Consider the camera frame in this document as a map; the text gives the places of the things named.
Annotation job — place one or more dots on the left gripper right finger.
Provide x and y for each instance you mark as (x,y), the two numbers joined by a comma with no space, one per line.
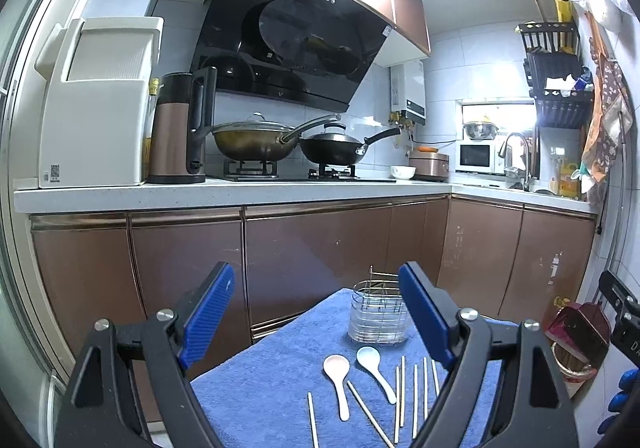
(531,406)

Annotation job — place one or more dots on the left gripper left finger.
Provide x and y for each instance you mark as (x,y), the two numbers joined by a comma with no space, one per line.
(101,406)

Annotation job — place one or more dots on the wooden chopstick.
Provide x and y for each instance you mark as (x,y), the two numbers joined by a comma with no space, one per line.
(312,421)
(402,391)
(425,388)
(377,427)
(397,406)
(435,378)

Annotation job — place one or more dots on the pinkish white ceramic spoon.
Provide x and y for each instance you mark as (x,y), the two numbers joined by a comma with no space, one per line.
(336,368)

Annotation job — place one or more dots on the blue gloved right hand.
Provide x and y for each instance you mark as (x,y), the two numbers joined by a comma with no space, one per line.
(618,402)

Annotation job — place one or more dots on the red dustpan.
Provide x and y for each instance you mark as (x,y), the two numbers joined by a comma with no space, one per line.
(583,331)

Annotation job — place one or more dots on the beige trash bin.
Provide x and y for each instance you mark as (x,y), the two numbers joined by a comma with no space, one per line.
(573,369)

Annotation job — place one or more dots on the brown lower cabinets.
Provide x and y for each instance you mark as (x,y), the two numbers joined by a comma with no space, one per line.
(507,260)

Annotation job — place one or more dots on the yellow bottle by sink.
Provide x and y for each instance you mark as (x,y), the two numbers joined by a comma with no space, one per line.
(568,184)

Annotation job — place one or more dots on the blue towel mat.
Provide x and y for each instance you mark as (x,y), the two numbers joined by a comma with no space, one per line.
(258,397)

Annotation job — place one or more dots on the steel faucet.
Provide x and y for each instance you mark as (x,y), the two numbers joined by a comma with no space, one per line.
(519,168)

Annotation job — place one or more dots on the white microwave oven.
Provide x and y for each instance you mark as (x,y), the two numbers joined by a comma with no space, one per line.
(479,157)

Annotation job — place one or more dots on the hanging patterned apron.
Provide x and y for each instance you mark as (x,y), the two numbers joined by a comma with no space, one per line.
(611,115)

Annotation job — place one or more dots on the brown rice cooker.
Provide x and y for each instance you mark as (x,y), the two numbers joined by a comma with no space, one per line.
(429,165)

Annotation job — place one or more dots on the white bowl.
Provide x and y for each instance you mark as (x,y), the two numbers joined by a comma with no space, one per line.
(402,172)

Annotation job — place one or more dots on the gas stove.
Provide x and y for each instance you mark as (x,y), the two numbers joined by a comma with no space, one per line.
(291,171)

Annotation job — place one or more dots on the steel bowl on microwave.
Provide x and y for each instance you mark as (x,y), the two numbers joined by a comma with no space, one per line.
(481,130)

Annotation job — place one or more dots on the brass wok with lid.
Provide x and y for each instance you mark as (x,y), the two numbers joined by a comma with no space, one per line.
(263,140)

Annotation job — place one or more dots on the black wok with lid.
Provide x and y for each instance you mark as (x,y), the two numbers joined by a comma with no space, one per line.
(334,147)

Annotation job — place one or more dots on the cooking oil bottle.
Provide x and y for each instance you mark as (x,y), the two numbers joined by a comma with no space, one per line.
(154,86)

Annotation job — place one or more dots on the white rice dispenser box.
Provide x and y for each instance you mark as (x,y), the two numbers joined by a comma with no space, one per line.
(97,72)

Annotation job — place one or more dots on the white water heater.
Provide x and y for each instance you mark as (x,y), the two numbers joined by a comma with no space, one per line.
(407,91)

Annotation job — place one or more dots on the yellow roll on rack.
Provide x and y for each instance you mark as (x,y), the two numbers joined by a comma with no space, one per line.
(564,11)

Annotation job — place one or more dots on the black range hood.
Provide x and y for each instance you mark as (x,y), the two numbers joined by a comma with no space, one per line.
(311,52)

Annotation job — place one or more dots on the clear utensil holder wire rack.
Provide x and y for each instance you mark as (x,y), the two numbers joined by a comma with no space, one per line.
(378,314)

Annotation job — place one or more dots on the black wall rack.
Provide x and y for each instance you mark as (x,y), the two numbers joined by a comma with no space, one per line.
(555,74)

